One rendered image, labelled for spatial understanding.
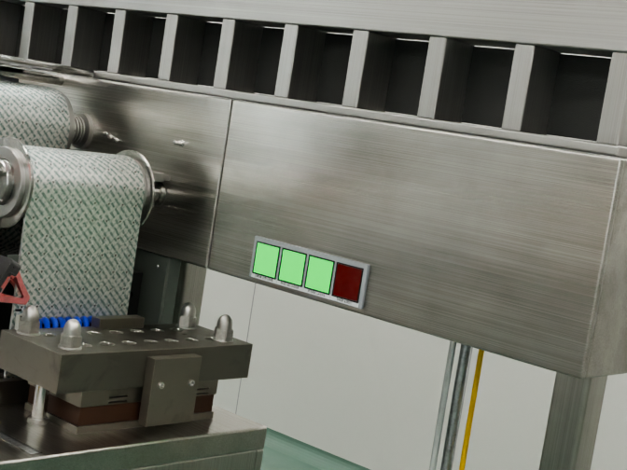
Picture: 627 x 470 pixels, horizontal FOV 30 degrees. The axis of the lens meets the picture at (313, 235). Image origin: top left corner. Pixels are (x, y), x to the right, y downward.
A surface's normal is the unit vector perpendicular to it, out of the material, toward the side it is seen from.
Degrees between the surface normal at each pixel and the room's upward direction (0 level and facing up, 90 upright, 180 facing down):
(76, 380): 90
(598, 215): 90
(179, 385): 90
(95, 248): 90
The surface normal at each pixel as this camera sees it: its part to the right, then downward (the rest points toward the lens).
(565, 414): -0.66, -0.03
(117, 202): 0.73, 0.18
